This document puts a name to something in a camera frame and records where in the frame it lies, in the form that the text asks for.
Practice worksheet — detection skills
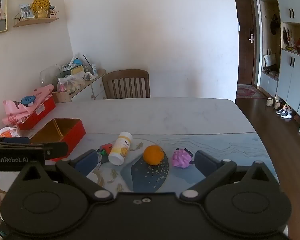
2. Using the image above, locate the brown door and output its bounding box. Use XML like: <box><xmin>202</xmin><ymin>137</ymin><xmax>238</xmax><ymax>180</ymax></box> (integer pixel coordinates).
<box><xmin>233</xmin><ymin>0</ymin><xmax>259</xmax><ymax>87</ymax></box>

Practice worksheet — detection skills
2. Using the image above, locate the orange fruit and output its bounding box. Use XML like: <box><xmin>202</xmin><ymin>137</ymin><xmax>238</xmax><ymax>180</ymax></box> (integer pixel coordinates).
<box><xmin>143</xmin><ymin>145</ymin><xmax>165</xmax><ymax>166</ymax></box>

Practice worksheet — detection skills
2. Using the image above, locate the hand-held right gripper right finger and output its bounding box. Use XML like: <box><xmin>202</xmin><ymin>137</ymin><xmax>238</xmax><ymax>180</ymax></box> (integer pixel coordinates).
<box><xmin>180</xmin><ymin>150</ymin><xmax>280</xmax><ymax>203</ymax></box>

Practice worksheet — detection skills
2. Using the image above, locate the teal box with yellow lid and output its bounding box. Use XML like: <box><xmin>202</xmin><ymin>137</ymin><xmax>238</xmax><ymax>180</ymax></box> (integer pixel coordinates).
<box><xmin>61</xmin><ymin>65</ymin><xmax>85</xmax><ymax>77</ymax></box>

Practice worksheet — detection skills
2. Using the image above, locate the white tote bag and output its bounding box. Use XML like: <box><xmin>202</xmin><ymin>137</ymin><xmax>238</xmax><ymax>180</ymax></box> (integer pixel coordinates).
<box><xmin>264</xmin><ymin>49</ymin><xmax>277</xmax><ymax>67</ymax></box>

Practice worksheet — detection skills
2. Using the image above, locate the clear plastic bag of items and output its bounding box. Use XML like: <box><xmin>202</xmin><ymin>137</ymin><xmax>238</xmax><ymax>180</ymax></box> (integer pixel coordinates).
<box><xmin>56</xmin><ymin>72</ymin><xmax>86</xmax><ymax>93</ymax></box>

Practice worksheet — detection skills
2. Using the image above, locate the white yellow bottle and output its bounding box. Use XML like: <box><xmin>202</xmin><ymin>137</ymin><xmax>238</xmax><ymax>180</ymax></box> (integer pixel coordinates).
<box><xmin>108</xmin><ymin>131</ymin><xmax>133</xmax><ymax>166</ymax></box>

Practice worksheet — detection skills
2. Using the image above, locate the orange white packet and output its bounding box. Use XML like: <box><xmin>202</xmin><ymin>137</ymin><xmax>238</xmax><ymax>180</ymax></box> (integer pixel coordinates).
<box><xmin>0</xmin><ymin>126</ymin><xmax>22</xmax><ymax>138</ymax></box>

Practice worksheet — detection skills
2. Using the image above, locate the patterned rug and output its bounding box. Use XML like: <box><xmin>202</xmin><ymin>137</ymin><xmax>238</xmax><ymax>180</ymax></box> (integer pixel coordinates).
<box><xmin>236</xmin><ymin>85</ymin><xmax>267</xmax><ymax>99</ymax></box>

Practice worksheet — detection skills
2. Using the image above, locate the wooden chair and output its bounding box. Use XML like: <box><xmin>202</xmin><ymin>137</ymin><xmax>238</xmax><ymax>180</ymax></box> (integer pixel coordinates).
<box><xmin>102</xmin><ymin>69</ymin><xmax>151</xmax><ymax>100</ymax></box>

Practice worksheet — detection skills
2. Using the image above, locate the wooden white sideboard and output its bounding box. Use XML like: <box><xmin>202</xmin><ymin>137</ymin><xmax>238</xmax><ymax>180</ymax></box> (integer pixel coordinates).
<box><xmin>51</xmin><ymin>69</ymin><xmax>107</xmax><ymax>103</ymax></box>

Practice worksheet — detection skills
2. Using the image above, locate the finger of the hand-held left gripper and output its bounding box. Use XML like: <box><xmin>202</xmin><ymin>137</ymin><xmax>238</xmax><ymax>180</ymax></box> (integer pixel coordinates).
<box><xmin>0</xmin><ymin>136</ymin><xmax>31</xmax><ymax>145</ymax></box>
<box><xmin>43</xmin><ymin>141</ymin><xmax>69</xmax><ymax>160</ymax></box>

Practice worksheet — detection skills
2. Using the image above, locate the red tin box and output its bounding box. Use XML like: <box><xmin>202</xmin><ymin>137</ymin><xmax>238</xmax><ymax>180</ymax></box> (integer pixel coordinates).
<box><xmin>29</xmin><ymin>118</ymin><xmax>87</xmax><ymax>162</ymax></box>

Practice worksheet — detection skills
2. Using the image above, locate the blue cloth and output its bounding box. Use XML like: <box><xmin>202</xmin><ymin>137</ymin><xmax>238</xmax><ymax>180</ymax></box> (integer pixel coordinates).
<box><xmin>20</xmin><ymin>95</ymin><xmax>38</xmax><ymax>105</ymax></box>

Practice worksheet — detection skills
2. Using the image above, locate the dark hanging bag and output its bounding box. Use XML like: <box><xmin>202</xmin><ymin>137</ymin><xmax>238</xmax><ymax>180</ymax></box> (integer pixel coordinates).
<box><xmin>270</xmin><ymin>14</ymin><xmax>280</xmax><ymax>35</ymax></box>

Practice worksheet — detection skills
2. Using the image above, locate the glass bowl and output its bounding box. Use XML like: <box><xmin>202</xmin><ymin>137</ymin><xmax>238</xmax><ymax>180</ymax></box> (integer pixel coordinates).
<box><xmin>39</xmin><ymin>64</ymin><xmax>63</xmax><ymax>90</ymax></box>

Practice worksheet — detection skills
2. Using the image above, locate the wooden wall shelf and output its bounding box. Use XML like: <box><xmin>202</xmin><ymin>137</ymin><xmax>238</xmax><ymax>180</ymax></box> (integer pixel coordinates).
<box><xmin>13</xmin><ymin>12</ymin><xmax>60</xmax><ymax>28</ymax></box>

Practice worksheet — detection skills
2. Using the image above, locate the white tube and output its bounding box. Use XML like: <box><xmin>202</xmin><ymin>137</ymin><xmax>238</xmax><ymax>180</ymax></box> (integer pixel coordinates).
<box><xmin>69</xmin><ymin>53</ymin><xmax>80</xmax><ymax>67</ymax></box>

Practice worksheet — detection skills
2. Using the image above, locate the yellow flower decoration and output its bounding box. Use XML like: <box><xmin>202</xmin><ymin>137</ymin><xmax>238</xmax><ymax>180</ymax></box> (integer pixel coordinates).
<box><xmin>31</xmin><ymin>0</ymin><xmax>51</xmax><ymax>19</ymax></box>

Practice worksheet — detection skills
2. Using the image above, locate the purple spiky toy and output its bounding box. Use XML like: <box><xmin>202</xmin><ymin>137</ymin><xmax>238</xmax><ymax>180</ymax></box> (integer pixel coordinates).
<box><xmin>172</xmin><ymin>148</ymin><xmax>195</xmax><ymax>169</ymax></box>

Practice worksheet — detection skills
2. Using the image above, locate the grey blue wall cabinet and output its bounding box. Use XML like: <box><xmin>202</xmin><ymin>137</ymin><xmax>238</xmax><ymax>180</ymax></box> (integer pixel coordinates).
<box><xmin>255</xmin><ymin>0</ymin><xmax>300</xmax><ymax>135</ymax></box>

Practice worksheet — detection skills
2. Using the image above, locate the red cardboard box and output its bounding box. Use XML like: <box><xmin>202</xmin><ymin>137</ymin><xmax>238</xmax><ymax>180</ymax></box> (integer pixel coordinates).
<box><xmin>16</xmin><ymin>97</ymin><xmax>57</xmax><ymax>131</ymax></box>

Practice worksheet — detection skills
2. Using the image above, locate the photo card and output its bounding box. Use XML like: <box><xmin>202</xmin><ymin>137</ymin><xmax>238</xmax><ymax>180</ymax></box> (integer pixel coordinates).
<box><xmin>19</xmin><ymin>4</ymin><xmax>35</xmax><ymax>19</ymax></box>

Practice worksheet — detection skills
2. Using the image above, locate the row of shelf ornaments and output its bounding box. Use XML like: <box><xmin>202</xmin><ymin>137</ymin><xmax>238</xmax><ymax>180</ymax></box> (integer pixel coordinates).
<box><xmin>282</xmin><ymin>26</ymin><xmax>300</xmax><ymax>57</ymax></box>

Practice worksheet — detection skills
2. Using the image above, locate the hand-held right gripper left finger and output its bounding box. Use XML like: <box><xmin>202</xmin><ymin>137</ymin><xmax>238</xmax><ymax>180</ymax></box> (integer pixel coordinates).
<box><xmin>12</xmin><ymin>149</ymin><xmax>115</xmax><ymax>203</ymax></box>

